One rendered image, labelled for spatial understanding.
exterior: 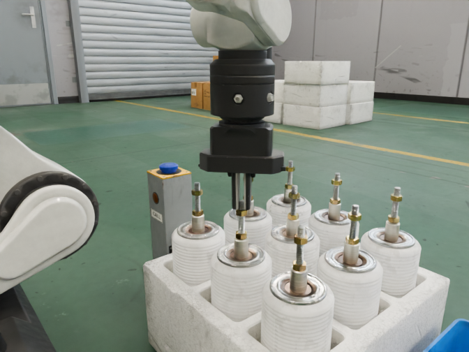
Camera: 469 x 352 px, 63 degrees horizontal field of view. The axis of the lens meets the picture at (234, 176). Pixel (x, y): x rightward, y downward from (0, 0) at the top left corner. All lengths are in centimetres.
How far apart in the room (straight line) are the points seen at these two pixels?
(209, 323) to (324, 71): 277
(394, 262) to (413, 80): 546
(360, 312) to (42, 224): 47
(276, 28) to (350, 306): 39
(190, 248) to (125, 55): 533
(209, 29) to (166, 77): 570
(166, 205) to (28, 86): 482
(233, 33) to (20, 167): 35
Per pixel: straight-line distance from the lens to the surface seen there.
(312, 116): 326
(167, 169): 81
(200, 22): 53
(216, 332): 59
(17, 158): 62
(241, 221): 58
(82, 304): 100
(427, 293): 72
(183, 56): 638
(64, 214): 61
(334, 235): 73
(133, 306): 96
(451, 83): 587
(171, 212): 82
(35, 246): 61
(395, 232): 70
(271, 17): 48
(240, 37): 50
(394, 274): 69
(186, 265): 68
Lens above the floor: 54
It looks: 17 degrees down
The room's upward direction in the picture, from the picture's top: straight up
